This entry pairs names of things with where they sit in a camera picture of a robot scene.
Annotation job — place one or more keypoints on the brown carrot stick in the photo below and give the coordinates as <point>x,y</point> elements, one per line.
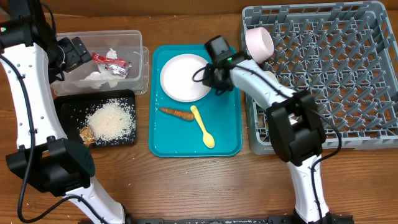
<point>185,115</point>

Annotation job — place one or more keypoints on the grey dishwasher rack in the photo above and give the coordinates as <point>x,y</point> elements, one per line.
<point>345,54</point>

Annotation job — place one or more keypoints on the clear plastic bin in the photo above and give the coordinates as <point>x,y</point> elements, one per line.
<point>128,46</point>

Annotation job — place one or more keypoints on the teal serving tray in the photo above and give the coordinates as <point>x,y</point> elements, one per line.
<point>170,136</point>

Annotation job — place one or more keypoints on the red snack wrapper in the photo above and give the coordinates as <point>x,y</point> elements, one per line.
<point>117,66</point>

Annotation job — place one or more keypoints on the brown food lump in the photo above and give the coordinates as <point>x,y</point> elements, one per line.
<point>87,136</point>

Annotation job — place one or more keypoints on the white cup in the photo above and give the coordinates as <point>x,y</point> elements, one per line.
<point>271,75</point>

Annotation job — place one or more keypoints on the pile of white rice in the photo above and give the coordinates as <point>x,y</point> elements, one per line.
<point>112,121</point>

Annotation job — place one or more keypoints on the white round plate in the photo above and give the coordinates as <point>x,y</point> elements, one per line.
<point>176,78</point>

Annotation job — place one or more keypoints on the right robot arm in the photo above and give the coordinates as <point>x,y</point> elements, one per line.
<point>295,129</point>

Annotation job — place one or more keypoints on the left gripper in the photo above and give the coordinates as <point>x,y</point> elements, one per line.
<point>78,55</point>

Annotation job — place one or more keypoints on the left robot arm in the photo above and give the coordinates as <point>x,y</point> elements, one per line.
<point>33,58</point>

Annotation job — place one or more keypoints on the yellow plastic spoon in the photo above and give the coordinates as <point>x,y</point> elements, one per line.
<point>208,139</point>

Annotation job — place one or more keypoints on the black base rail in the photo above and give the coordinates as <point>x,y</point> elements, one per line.
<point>276,219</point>

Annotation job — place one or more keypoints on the black plastic tray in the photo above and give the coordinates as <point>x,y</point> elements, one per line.
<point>73,112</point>

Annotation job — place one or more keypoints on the cardboard backdrop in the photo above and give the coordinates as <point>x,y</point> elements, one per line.
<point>161,7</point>

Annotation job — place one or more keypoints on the white napkin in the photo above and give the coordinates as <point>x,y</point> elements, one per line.
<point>105,75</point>

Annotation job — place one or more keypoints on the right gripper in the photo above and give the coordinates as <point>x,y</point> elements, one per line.
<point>208,82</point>

